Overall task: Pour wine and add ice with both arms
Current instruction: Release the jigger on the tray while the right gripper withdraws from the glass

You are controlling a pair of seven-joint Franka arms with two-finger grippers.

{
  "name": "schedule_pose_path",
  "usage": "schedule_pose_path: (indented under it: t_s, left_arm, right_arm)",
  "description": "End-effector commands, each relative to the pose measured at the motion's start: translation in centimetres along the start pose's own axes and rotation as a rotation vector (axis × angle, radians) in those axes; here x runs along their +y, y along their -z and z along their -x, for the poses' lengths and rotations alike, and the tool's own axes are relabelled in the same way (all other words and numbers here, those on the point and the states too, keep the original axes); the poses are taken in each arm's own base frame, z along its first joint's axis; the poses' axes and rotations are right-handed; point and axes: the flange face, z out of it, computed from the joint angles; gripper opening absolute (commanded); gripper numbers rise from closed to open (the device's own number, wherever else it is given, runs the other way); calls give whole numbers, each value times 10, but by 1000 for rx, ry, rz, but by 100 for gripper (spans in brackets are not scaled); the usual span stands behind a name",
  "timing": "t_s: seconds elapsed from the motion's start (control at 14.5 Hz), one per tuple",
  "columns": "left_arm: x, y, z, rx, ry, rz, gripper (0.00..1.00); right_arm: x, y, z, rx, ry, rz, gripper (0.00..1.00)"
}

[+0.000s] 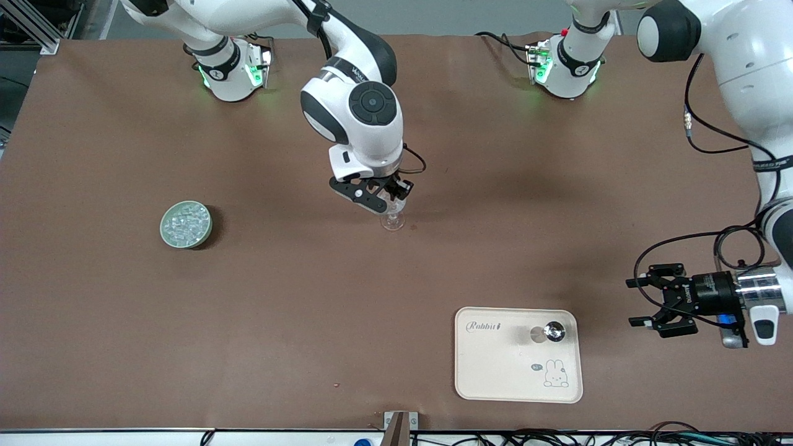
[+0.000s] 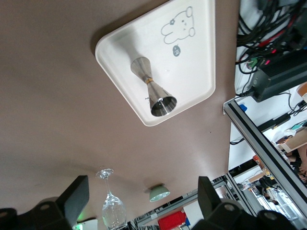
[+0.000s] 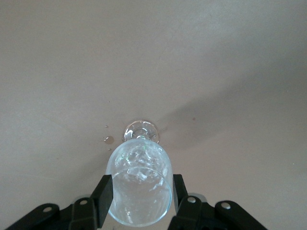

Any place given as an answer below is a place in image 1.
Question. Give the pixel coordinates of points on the clear ice cubes pile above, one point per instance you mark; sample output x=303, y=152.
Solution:
x=186, y=224

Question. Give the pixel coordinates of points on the shiny metal jigger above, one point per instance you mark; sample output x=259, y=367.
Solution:
x=553, y=331

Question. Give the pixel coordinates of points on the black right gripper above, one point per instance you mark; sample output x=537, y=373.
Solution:
x=391, y=181

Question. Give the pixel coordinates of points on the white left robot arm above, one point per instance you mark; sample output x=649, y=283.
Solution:
x=743, y=62

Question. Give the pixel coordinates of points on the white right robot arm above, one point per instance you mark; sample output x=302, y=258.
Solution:
x=372, y=142

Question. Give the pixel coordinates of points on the aluminium profile frame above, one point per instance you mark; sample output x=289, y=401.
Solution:
x=46, y=42

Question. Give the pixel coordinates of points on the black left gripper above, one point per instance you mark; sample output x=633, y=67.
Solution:
x=711, y=293

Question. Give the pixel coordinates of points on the cream rabbit print tray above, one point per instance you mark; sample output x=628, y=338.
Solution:
x=495, y=365

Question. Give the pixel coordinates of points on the clear stemmed wine glass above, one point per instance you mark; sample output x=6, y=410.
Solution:
x=392, y=222

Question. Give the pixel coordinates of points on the green round bowl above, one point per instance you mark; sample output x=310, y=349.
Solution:
x=166, y=239

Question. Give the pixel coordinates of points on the brown table mat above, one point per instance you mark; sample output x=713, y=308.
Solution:
x=310, y=310

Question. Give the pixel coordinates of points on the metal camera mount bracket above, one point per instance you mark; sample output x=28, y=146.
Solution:
x=396, y=430

